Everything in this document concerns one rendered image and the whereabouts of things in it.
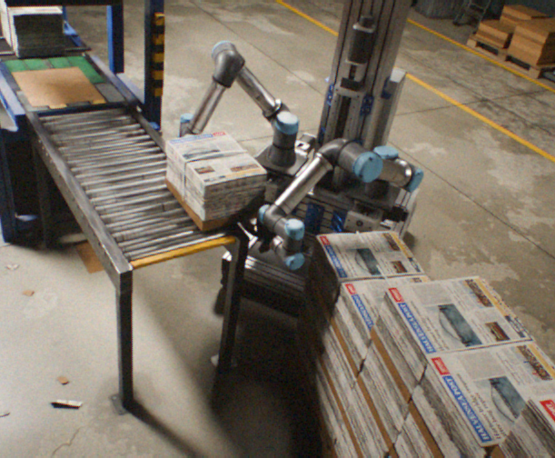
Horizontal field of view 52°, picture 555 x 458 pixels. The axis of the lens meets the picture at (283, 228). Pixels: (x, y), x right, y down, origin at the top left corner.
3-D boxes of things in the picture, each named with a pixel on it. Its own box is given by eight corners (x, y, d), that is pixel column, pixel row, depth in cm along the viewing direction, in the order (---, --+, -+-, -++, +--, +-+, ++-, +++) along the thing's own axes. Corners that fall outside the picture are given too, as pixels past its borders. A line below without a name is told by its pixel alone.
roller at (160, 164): (174, 171, 273) (174, 162, 270) (75, 189, 249) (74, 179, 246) (170, 165, 276) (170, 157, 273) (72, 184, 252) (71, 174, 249)
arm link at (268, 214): (332, 123, 227) (251, 212, 222) (351, 134, 222) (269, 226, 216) (339, 139, 237) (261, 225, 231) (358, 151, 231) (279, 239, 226)
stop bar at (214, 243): (236, 243, 227) (236, 239, 226) (132, 271, 205) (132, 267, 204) (232, 238, 229) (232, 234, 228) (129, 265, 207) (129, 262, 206)
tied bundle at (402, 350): (461, 323, 204) (484, 274, 191) (509, 388, 183) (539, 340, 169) (368, 334, 192) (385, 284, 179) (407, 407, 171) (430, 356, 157)
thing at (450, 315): (479, 277, 190) (480, 274, 189) (530, 341, 168) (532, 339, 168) (381, 287, 178) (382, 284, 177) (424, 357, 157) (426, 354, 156)
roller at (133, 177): (180, 177, 269) (180, 168, 266) (80, 197, 244) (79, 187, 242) (175, 173, 272) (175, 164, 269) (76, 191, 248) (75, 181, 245)
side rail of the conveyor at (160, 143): (248, 260, 238) (251, 237, 231) (236, 263, 236) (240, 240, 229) (130, 120, 322) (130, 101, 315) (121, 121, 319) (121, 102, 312)
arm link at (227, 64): (249, 66, 245) (198, 155, 266) (244, 57, 254) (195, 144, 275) (225, 54, 240) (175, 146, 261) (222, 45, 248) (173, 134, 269)
